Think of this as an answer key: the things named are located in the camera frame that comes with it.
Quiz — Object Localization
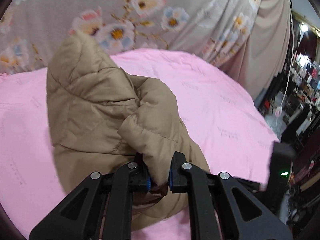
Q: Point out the grey floral quilt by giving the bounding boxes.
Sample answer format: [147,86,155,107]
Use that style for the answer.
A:
[1,0,261,74]

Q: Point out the pink bed sheet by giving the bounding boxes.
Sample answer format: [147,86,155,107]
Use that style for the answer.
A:
[1,49,277,237]

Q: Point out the tan quilted puffer jacket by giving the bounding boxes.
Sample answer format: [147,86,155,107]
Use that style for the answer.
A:
[47,32,209,230]

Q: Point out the beige curtain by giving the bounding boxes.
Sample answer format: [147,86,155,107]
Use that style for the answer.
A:
[219,0,291,100]

